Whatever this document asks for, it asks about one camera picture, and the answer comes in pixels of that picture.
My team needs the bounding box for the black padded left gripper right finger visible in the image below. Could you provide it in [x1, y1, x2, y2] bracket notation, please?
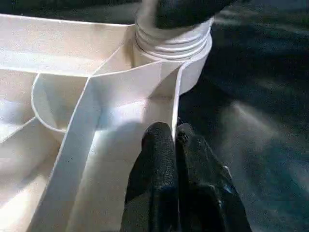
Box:
[175, 123, 253, 232]

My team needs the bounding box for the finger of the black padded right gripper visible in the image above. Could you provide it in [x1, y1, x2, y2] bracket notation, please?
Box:
[154, 0, 239, 29]

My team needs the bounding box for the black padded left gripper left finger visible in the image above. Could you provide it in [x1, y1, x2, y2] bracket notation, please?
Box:
[120, 122, 181, 232]

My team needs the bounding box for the white plastic table leg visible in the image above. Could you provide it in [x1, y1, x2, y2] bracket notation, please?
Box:
[134, 0, 215, 61]

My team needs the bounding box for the white plastic table top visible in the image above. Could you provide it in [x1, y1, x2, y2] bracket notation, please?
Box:
[0, 13, 213, 232]

